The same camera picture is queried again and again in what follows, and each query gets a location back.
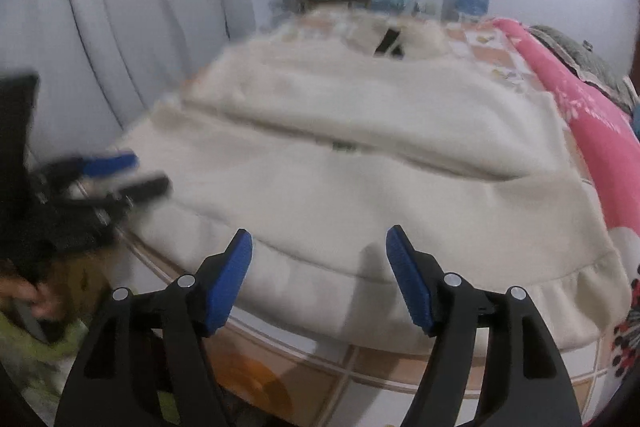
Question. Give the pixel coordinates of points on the grey folded blanket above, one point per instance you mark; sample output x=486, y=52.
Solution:
x=588, y=67

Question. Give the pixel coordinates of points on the pink floral blanket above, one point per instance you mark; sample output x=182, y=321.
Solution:
x=601, y=130

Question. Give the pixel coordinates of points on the person's left hand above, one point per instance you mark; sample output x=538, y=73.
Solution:
x=44, y=300

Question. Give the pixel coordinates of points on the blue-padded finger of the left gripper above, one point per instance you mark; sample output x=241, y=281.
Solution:
x=67, y=170
x=125, y=197

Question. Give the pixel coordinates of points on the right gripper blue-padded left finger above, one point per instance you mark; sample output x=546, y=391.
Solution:
x=138, y=345

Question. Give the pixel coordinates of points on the beige fleece jacket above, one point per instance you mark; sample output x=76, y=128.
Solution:
x=318, y=147

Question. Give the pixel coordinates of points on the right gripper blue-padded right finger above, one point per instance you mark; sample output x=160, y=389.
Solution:
x=525, y=381

